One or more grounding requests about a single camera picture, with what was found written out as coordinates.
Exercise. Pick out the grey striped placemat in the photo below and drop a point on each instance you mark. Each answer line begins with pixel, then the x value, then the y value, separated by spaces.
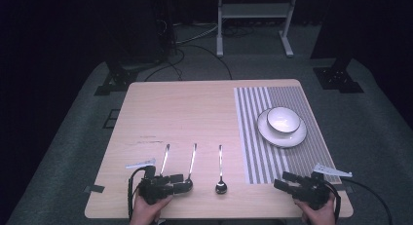
pixel 259 166

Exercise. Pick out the grey tape piece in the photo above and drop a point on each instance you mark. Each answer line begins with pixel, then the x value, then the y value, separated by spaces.
pixel 94 188
pixel 346 188

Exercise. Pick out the person's right hand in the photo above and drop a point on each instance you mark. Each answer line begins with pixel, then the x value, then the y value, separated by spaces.
pixel 319 215

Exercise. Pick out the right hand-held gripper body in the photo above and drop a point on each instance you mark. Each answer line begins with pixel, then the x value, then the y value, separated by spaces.
pixel 308 191

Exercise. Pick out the person's left hand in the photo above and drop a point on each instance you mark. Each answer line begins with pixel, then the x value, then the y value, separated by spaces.
pixel 147 212

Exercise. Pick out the white plate with dark rim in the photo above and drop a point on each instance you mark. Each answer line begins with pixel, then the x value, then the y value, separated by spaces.
pixel 282 139

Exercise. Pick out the white metal stand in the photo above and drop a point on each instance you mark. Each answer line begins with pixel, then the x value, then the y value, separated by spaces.
pixel 256 10

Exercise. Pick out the white bowl with dark rim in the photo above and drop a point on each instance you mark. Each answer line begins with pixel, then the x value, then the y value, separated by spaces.
pixel 283 119

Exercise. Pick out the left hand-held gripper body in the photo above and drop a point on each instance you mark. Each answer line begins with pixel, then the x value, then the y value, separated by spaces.
pixel 152 189

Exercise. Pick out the black stand base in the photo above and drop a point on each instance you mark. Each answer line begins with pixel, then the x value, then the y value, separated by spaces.
pixel 339 77
pixel 117 82

